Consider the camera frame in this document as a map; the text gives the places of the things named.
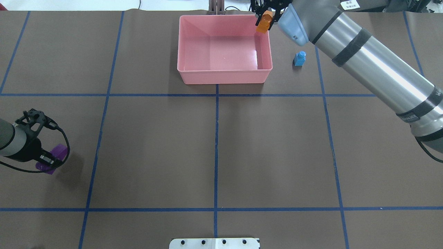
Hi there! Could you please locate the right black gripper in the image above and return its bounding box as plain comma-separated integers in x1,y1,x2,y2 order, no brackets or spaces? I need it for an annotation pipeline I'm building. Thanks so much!
251,0,289,30

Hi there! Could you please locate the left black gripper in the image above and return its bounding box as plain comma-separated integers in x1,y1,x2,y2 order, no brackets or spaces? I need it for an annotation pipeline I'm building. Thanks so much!
14,138,57,166

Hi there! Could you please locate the orange toy block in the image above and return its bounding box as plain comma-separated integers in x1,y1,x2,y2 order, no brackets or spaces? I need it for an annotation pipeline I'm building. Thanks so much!
256,10,273,34

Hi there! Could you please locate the purple toy block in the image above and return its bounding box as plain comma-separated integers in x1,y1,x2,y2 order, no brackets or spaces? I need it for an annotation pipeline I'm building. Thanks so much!
35,144,71,175

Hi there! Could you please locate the small blue toy block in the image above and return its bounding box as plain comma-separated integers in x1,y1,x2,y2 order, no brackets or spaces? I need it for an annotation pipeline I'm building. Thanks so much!
292,51,306,67

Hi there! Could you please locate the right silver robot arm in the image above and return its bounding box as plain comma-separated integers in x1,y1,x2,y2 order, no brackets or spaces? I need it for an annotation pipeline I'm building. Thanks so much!
250,0,443,153

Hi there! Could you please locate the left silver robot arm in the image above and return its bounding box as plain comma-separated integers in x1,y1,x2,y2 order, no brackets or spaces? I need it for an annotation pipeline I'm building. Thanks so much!
0,119,61,168

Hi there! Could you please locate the pink plastic box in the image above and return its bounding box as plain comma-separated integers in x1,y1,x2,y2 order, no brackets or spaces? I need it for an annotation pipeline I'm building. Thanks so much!
177,15,273,85

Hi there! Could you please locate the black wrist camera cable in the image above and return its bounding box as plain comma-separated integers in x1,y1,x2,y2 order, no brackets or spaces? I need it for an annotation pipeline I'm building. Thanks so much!
0,121,71,173

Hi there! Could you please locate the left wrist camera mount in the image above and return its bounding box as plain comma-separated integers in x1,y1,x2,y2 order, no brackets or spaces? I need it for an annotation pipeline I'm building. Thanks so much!
13,109,61,137

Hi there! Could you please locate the aluminium frame post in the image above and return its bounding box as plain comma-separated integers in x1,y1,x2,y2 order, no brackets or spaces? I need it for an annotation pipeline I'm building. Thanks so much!
208,0,226,15

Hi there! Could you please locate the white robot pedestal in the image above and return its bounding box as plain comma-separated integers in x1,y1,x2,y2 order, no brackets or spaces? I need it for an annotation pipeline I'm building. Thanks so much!
168,238,261,249

